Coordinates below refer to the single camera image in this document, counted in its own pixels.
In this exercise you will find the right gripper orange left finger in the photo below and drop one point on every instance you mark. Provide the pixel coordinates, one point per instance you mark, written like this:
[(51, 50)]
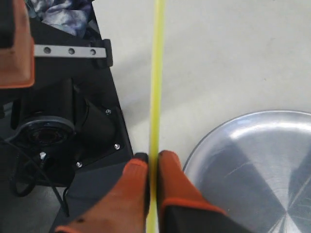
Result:
[(123, 209)]

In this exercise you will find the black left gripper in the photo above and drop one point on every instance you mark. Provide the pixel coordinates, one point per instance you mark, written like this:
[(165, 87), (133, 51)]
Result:
[(63, 141)]

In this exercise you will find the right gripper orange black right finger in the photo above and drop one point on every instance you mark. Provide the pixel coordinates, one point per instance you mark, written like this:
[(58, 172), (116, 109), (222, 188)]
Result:
[(181, 206)]

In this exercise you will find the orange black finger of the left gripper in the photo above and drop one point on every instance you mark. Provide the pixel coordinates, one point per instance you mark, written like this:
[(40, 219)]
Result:
[(17, 61)]

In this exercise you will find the yellow-green thin object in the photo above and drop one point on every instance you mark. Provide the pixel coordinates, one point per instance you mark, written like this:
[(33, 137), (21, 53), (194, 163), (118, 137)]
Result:
[(155, 105)]

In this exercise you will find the round metal plate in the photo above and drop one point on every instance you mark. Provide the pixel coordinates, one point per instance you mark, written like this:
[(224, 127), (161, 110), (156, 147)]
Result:
[(257, 167)]

